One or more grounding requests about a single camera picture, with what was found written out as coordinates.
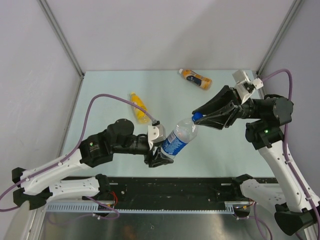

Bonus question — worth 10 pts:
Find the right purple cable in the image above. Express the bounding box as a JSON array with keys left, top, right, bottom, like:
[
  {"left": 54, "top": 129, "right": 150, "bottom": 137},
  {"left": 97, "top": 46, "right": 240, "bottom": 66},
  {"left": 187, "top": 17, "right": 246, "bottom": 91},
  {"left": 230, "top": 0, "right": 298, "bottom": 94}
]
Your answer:
[{"left": 253, "top": 68, "right": 320, "bottom": 240}]

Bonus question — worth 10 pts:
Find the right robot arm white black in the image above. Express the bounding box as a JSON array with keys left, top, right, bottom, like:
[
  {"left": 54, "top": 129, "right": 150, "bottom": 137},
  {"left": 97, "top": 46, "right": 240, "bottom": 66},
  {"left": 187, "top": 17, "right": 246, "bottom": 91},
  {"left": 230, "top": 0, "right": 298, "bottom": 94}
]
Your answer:
[{"left": 192, "top": 85, "right": 320, "bottom": 236}]

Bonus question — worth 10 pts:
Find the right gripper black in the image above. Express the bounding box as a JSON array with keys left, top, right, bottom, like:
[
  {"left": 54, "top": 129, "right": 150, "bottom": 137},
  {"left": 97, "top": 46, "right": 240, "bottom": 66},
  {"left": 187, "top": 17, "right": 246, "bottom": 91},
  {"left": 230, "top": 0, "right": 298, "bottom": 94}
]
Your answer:
[{"left": 191, "top": 84, "right": 261, "bottom": 129}]

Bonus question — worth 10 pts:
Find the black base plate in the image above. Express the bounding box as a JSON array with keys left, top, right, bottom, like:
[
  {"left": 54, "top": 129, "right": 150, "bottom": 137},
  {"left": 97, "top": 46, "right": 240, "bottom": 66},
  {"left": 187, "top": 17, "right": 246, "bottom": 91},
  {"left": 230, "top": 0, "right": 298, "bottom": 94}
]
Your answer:
[{"left": 93, "top": 177, "right": 250, "bottom": 210}]

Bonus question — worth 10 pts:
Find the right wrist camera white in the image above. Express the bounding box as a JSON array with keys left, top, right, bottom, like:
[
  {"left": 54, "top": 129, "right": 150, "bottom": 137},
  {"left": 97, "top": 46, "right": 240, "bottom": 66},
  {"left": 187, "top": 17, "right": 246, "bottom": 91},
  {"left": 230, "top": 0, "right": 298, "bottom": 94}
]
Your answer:
[{"left": 232, "top": 70, "right": 264, "bottom": 105}]

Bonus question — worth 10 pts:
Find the aluminium corner post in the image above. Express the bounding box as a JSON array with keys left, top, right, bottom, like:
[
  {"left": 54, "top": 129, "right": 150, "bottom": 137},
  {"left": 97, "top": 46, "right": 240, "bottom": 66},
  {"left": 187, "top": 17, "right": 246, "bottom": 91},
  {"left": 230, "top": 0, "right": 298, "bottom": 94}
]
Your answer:
[
  {"left": 36, "top": 0, "right": 85, "bottom": 79},
  {"left": 255, "top": 0, "right": 303, "bottom": 77}
]

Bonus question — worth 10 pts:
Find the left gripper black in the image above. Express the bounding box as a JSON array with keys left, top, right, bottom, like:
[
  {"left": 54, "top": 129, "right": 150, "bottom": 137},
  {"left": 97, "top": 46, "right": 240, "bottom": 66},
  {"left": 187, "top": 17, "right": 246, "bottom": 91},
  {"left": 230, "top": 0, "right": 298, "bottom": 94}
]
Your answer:
[{"left": 112, "top": 136, "right": 174, "bottom": 168}]

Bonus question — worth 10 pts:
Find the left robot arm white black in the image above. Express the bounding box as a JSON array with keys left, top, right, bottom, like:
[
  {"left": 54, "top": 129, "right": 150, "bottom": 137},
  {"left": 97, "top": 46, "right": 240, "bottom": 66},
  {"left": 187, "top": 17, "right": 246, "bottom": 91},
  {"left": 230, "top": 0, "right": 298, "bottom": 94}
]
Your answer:
[{"left": 11, "top": 118, "right": 173, "bottom": 210}]

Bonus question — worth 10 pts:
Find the orange juice bottle white cap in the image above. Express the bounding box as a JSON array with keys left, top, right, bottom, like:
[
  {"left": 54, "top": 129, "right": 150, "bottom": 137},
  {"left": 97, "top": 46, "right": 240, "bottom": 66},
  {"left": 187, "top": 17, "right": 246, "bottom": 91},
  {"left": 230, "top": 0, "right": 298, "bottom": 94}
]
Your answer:
[{"left": 178, "top": 68, "right": 212, "bottom": 90}]

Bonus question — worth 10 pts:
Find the blue bottle cap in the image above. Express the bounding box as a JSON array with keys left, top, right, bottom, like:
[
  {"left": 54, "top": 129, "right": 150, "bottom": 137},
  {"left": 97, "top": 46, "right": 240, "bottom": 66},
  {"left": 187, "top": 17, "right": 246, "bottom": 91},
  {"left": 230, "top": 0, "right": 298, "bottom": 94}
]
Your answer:
[{"left": 191, "top": 112, "right": 203, "bottom": 123}]

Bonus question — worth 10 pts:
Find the left aluminium corner post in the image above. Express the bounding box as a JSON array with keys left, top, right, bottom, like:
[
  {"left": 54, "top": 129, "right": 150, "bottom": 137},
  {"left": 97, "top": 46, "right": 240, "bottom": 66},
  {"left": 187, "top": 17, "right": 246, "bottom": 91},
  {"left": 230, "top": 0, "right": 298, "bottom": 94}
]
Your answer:
[{"left": 36, "top": 0, "right": 85, "bottom": 79}]

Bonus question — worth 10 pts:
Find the right aluminium corner post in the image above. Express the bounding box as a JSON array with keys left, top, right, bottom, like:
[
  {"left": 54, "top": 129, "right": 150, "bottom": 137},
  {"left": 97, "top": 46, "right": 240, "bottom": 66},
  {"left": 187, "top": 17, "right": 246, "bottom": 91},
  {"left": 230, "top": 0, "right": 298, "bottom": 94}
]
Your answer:
[{"left": 255, "top": 0, "right": 303, "bottom": 77}]

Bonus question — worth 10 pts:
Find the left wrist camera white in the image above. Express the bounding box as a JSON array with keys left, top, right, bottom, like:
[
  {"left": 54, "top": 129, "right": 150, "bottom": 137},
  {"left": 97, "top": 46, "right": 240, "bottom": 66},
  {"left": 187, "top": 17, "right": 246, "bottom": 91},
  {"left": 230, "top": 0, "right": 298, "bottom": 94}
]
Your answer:
[{"left": 147, "top": 124, "right": 167, "bottom": 145}]

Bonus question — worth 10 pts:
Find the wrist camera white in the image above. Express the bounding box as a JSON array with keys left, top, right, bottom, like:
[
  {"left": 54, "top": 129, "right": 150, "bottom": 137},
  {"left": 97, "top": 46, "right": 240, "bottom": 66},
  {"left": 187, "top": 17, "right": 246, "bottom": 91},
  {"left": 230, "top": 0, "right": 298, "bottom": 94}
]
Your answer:
[
  {"left": 147, "top": 124, "right": 167, "bottom": 145},
  {"left": 232, "top": 70, "right": 264, "bottom": 105}
]

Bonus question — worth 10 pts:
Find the clear water bottle blue label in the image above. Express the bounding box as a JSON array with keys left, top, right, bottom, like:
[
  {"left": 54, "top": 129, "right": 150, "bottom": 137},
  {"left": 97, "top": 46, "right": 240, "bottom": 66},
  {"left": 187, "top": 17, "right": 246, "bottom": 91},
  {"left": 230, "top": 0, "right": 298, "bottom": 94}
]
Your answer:
[{"left": 161, "top": 117, "right": 199, "bottom": 160}]

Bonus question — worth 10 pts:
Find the grey slotted cable duct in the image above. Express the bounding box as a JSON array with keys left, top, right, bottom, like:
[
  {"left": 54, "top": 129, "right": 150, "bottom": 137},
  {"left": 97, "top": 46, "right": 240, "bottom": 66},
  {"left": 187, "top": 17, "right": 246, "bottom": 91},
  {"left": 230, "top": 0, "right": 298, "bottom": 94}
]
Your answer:
[{"left": 45, "top": 201, "right": 235, "bottom": 215}]

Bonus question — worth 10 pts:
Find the yellow juice bottle yellow cap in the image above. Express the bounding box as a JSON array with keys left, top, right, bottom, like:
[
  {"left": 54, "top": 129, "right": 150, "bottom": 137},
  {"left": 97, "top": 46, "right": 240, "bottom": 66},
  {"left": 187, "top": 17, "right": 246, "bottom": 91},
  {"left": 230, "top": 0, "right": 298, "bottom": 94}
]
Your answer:
[{"left": 129, "top": 91, "right": 152, "bottom": 125}]

